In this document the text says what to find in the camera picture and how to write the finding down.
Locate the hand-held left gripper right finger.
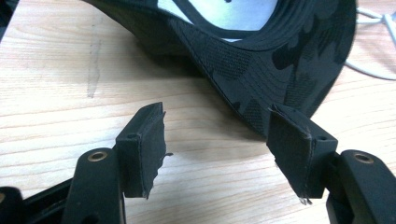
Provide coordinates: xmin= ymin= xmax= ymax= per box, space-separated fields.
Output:
xmin=266 ymin=104 xmax=396 ymax=224

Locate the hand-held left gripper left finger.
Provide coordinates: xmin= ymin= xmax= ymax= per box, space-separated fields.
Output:
xmin=61 ymin=102 xmax=174 ymax=224

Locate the black camouflage cap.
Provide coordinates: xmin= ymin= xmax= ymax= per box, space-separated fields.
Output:
xmin=81 ymin=0 xmax=358 ymax=138

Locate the white cable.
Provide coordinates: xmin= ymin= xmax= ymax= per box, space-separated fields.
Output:
xmin=344 ymin=7 xmax=396 ymax=82

